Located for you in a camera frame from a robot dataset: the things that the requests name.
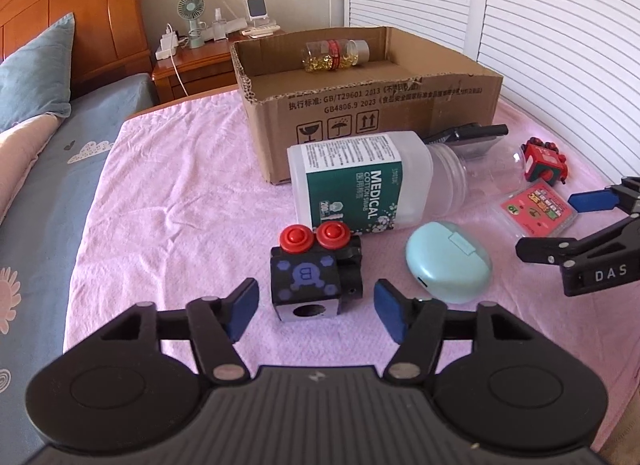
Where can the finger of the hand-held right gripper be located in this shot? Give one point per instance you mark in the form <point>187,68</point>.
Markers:
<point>542,250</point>
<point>592,200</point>

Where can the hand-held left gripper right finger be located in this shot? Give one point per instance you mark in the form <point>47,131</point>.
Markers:
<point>390,310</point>

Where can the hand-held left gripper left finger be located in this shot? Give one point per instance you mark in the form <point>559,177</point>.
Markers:
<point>242,307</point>

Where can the black toy train red buttons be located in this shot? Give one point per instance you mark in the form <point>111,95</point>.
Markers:
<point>305,275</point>

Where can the mint green earbud case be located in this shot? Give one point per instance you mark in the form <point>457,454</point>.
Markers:
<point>445,260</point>

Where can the clear plastic cup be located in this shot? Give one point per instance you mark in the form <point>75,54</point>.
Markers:
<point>495,170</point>

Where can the cotton swab jar green label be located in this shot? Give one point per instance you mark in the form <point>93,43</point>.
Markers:
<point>350,180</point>

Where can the brown cardboard box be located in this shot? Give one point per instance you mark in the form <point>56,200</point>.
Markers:
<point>350,105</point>

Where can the red card pack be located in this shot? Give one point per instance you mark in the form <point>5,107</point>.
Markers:
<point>537,209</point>

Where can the blue cloud print bed sheet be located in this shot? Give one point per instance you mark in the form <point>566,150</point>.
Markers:
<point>60,205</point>

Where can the wooden nightstand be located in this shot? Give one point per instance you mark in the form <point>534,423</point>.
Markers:
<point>200,67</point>

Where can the clear bottle of yellow capsules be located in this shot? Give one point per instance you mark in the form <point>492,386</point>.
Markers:
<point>330,56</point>

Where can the white power strip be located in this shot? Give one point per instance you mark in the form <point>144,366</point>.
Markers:
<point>166,50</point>

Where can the pink floral quilt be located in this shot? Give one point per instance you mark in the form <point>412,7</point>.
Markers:
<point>20,155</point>

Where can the white remote control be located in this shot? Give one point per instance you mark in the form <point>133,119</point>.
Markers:
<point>260,31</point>

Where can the white charger plug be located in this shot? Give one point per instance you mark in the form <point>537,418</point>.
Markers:
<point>168,36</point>

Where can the small clear bottle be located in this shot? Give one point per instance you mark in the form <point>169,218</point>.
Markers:
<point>219,25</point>

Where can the white phone on stand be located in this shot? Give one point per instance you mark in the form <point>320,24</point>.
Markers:
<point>257,8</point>

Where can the small green desk fan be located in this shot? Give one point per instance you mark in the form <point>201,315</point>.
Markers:
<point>190,7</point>

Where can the blue pillow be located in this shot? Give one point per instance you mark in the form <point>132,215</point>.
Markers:
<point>35,75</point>

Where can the wooden headboard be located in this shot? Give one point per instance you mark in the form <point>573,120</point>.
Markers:
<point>90,10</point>

